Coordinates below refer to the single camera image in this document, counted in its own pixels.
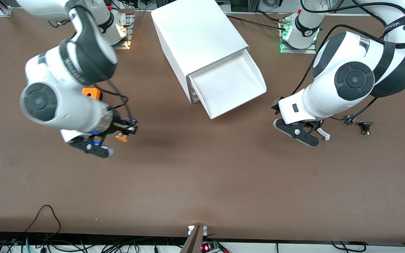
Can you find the circuit board with red light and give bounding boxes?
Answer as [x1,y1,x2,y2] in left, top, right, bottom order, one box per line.
[200,241,221,253]

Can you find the black looped cable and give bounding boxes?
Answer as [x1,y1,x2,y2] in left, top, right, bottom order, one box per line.
[24,205,62,243]

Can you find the white three-drawer cabinet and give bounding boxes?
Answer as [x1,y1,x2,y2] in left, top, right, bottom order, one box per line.
[151,0,249,104]

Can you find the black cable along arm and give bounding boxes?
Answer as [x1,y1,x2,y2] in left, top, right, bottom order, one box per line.
[94,81,133,120]
[300,2,405,123]

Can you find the brown wooden post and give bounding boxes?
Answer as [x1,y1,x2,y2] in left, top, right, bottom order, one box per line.
[180,225,205,253]

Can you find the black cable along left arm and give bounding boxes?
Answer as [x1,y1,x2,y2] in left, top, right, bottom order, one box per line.
[300,2,405,123]

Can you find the black cable along right arm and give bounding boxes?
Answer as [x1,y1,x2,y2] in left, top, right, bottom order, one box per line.
[94,81,133,120]

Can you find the white plastic drawer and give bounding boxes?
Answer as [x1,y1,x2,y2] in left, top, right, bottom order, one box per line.
[187,49,267,120]

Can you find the black component with brass contacts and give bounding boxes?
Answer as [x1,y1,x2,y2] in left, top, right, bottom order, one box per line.
[359,121,374,136]

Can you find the black cable lying on table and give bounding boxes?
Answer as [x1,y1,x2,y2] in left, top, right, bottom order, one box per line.
[224,13,281,28]

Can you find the orange box with hole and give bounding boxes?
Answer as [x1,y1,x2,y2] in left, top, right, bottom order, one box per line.
[82,88,103,102]

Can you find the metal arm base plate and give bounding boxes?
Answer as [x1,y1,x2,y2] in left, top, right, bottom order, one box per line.
[279,16,317,54]
[113,9,135,50]

